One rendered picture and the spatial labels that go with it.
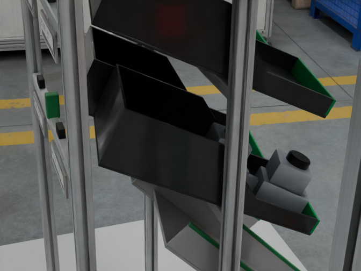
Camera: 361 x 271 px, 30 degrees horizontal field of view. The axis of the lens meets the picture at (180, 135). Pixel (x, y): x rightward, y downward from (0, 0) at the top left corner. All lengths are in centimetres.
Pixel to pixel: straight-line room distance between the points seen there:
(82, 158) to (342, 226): 41
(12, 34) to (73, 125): 400
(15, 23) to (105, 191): 181
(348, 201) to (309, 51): 462
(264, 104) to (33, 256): 281
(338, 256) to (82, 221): 44
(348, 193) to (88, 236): 46
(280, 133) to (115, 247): 242
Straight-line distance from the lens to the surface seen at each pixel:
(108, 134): 74
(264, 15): 487
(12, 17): 460
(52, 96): 82
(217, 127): 82
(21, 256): 136
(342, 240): 30
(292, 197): 84
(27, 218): 300
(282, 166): 82
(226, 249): 79
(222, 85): 73
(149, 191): 94
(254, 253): 101
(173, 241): 81
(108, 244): 137
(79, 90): 64
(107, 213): 299
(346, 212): 29
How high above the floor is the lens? 168
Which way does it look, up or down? 28 degrees down
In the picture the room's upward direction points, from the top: 1 degrees clockwise
